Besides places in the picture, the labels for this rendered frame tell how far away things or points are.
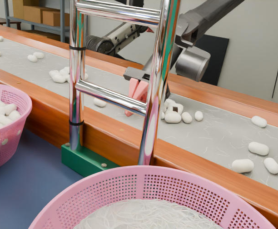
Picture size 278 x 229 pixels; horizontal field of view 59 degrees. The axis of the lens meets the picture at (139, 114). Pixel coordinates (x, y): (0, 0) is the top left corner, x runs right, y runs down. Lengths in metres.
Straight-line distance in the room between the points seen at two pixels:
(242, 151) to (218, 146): 0.05
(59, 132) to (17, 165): 0.10
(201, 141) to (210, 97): 0.24
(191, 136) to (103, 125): 0.18
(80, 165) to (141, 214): 0.18
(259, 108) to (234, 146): 0.20
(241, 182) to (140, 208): 0.15
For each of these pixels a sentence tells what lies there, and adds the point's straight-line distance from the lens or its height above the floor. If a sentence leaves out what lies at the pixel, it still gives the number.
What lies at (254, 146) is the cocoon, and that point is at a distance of 0.52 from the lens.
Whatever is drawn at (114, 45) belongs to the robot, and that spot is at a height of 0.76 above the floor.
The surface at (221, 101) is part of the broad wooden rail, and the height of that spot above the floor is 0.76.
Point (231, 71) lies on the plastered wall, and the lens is 2.66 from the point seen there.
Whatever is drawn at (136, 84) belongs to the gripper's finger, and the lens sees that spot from 0.53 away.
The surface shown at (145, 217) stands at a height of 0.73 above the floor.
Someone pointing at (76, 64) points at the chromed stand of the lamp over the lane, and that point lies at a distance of 0.40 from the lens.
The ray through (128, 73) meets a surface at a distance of 0.56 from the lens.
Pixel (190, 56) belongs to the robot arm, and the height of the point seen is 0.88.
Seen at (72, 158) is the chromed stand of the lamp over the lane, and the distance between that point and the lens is 0.48.
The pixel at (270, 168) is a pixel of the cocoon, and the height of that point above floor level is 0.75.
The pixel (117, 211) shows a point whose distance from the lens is 0.34.
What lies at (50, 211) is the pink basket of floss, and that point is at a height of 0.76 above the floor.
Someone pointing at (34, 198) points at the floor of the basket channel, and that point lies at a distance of 0.44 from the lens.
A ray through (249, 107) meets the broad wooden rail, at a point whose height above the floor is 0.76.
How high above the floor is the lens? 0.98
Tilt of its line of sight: 25 degrees down
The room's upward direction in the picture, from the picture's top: 8 degrees clockwise
